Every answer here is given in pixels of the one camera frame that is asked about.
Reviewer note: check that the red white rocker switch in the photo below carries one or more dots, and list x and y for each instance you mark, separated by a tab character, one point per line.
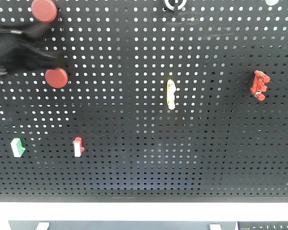
78	146

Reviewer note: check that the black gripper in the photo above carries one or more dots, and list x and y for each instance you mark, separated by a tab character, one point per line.
19	51

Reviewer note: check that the green white rocker switch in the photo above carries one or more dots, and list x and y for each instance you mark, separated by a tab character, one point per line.
17	147

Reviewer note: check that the yellow toggle switch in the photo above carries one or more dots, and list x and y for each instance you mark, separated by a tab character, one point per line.
171	89

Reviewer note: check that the black perforated pegboard panel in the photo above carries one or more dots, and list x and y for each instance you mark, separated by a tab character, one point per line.
220	143

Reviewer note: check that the red toggle switch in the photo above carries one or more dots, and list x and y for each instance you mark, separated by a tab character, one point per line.
259	85

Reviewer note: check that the desk height control panel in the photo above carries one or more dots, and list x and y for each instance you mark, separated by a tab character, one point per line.
244	225

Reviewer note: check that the white standing desk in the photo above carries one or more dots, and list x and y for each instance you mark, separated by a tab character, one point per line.
142	212

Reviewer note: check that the red push button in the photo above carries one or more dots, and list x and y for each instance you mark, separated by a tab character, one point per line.
44	10
56	78

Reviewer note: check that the silver round knob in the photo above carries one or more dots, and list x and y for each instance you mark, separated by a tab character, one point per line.
271	2

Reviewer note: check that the black white rotary selector switch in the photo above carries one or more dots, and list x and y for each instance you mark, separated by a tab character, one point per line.
175	5

